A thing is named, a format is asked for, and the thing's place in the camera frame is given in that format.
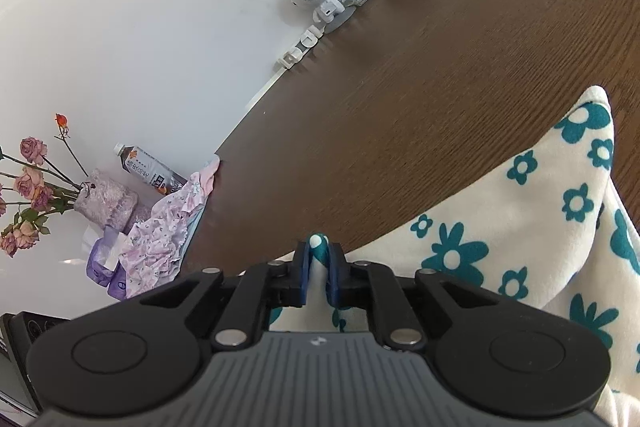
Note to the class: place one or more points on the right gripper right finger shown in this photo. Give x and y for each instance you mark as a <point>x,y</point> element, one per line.
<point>375,289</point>

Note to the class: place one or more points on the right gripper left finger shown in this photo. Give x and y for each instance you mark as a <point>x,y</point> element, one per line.
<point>247,300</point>

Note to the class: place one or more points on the cream teal flower garment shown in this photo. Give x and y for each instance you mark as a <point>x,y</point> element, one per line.
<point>526,284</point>

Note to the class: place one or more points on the pink floral garment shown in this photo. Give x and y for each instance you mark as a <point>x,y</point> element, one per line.
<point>154,249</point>

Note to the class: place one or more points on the dark tea bottle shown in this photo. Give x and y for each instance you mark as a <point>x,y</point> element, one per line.
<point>148,169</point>

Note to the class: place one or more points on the lower purple tissue pack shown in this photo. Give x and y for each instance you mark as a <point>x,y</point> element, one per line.
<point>117,288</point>

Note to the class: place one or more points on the purple tissue pack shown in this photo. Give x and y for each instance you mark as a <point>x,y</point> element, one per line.
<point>117,288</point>
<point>103,260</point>

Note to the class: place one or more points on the upper purple tissue pack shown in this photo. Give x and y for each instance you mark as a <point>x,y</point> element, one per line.
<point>103,260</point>

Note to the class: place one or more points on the lilac textured vase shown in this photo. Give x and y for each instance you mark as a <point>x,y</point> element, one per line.
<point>109,204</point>

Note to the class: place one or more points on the white letter ornament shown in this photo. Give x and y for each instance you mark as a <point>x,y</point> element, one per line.
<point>305,43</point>

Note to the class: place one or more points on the black box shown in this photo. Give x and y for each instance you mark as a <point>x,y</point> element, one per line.
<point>39,359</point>

